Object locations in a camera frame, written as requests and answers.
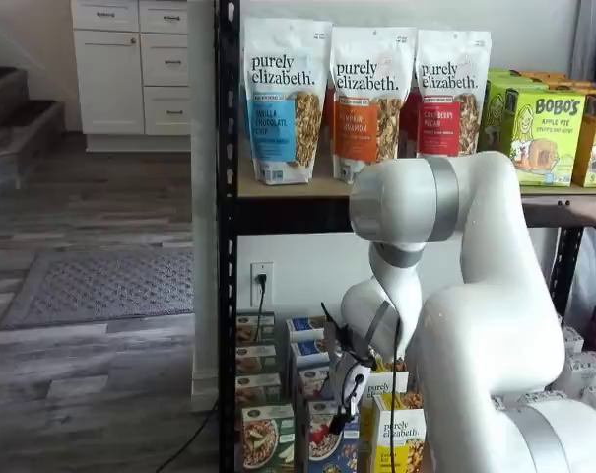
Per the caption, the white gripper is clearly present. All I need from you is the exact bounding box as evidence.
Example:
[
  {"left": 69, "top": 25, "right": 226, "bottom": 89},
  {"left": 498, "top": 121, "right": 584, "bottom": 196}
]
[{"left": 328, "top": 357, "right": 376, "bottom": 437}]

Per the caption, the blue Flax Plus oatmeal box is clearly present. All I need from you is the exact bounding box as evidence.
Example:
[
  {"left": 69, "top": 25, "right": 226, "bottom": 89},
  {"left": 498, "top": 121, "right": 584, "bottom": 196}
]
[
  {"left": 301, "top": 396, "right": 362, "bottom": 473},
  {"left": 296, "top": 363, "right": 339, "bottom": 403}
]

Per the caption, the yellow Purely Elizabeth box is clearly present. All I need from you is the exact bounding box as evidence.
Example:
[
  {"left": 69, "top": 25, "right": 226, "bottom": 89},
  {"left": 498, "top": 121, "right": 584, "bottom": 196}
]
[
  {"left": 359, "top": 358, "right": 410, "bottom": 401},
  {"left": 364, "top": 392, "right": 430, "bottom": 473}
]

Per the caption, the green apple cinnamon oatmeal box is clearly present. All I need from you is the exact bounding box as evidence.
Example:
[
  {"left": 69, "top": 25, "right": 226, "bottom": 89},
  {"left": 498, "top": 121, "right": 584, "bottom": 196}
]
[
  {"left": 238, "top": 403, "right": 297, "bottom": 473},
  {"left": 235, "top": 372, "right": 283, "bottom": 409},
  {"left": 235, "top": 310, "right": 277, "bottom": 347},
  {"left": 235, "top": 344, "right": 278, "bottom": 376}
]

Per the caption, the dark blue Purely Elizabeth box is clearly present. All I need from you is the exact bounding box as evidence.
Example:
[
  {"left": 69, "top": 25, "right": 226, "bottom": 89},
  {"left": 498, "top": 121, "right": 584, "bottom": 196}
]
[
  {"left": 288, "top": 338, "right": 334, "bottom": 395},
  {"left": 285, "top": 315, "right": 328, "bottom": 346}
]

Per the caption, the black metal shelf rack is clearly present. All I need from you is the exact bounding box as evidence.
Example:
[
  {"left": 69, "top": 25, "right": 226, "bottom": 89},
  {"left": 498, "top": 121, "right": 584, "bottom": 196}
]
[{"left": 213, "top": 0, "right": 596, "bottom": 473}]

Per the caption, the tan wooden shelf board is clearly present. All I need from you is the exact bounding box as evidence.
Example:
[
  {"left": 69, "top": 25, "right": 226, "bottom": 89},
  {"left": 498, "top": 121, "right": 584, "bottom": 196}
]
[{"left": 237, "top": 147, "right": 596, "bottom": 201}]

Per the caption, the green Bobo's apple pie box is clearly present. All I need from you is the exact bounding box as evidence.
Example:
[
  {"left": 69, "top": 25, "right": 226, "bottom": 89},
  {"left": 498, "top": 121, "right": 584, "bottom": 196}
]
[
  {"left": 484, "top": 68, "right": 550, "bottom": 167},
  {"left": 502, "top": 83, "right": 587, "bottom": 187}
]

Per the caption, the yellow Bobo's box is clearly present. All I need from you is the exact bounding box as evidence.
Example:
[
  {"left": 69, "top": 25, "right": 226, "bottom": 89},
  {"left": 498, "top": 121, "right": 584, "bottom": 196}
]
[
  {"left": 570, "top": 93, "right": 596, "bottom": 188},
  {"left": 518, "top": 71, "right": 596, "bottom": 98}
]

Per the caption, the grey floor mat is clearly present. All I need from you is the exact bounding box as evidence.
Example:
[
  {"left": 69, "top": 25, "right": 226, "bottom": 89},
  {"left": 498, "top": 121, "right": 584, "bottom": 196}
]
[{"left": 0, "top": 247, "right": 195, "bottom": 331}]

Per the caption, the white plastic bag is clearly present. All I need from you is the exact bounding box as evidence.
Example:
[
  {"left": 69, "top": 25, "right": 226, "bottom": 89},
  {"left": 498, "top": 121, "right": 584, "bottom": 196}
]
[{"left": 567, "top": 229, "right": 596, "bottom": 319}]

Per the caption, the cranberry pecan granola bag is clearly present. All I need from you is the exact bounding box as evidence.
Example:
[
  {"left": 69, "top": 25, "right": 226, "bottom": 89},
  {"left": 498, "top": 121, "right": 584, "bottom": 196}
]
[
  {"left": 398, "top": 88, "right": 422, "bottom": 159},
  {"left": 414, "top": 28, "right": 493, "bottom": 159}
]

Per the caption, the pumpkin cinnamon granola bag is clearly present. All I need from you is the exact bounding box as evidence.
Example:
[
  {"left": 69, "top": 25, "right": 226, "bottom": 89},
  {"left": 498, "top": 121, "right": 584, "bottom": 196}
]
[
  {"left": 329, "top": 27, "right": 418, "bottom": 186},
  {"left": 323, "top": 88, "right": 337, "bottom": 144}
]

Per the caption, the vanilla chocolate chip granola bag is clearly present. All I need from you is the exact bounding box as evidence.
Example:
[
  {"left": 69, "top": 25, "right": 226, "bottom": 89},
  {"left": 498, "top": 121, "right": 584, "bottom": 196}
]
[{"left": 242, "top": 18, "right": 334, "bottom": 187}]

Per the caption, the white kitchen cabinet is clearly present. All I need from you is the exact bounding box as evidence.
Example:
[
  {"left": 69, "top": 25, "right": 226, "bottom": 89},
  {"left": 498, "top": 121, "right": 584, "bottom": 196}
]
[{"left": 72, "top": 0, "right": 190, "bottom": 153}]

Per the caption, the dark carpeted staircase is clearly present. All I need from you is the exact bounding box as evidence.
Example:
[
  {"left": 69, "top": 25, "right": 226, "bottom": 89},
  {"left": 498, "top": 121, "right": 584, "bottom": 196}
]
[{"left": 0, "top": 34, "right": 66, "bottom": 198}]

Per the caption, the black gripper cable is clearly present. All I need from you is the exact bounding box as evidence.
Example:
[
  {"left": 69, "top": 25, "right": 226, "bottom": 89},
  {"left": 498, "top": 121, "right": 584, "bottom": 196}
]
[{"left": 339, "top": 339, "right": 373, "bottom": 420}]

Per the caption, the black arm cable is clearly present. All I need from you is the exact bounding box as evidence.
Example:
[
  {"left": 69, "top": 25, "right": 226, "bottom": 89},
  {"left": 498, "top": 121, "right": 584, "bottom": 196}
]
[{"left": 390, "top": 314, "right": 404, "bottom": 473}]

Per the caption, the black floor cable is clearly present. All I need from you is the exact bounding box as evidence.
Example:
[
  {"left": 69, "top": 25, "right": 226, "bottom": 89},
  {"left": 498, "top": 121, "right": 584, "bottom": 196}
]
[{"left": 152, "top": 396, "right": 220, "bottom": 473}]

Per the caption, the white wall outlet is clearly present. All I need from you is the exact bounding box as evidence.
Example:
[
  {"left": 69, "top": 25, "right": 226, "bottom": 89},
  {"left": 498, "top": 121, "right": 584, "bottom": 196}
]
[{"left": 250, "top": 261, "right": 274, "bottom": 307}]

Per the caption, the black plug cord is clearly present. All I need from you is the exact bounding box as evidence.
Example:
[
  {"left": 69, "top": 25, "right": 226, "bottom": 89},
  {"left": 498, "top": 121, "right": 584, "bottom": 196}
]
[{"left": 253, "top": 272, "right": 270, "bottom": 342}]

